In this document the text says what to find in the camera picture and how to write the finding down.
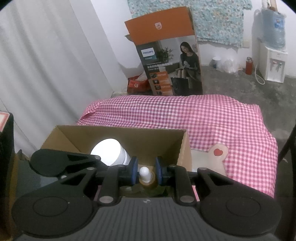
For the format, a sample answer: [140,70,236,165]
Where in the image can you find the floral blue curtain cloth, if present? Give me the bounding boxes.
[126,0,253,48]

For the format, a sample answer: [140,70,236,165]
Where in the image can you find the white green jar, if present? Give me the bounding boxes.
[90,138,131,166]

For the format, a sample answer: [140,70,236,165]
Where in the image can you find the pink checkered tablecloth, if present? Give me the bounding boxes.
[78,94,278,196]

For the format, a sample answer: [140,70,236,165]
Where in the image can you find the red packaging bag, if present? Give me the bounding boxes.
[127,72,151,94]

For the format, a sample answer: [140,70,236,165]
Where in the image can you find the black chair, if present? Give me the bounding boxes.
[277,126,295,163]

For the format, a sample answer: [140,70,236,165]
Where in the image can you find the white water dispenser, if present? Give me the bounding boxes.
[259,43,288,83]

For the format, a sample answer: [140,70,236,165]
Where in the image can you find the orange Philips appliance box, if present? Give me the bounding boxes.
[125,6,203,96]

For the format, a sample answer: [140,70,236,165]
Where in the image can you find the red fire extinguisher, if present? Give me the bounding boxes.
[245,57,253,75]

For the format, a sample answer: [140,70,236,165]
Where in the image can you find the brown cardboard box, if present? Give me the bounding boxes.
[40,124,193,200]

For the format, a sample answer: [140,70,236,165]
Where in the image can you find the white plastic bags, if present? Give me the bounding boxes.
[212,56,239,74]

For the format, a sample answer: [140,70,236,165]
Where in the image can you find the dropper bottle with wooden collar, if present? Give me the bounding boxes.
[139,166,158,196]

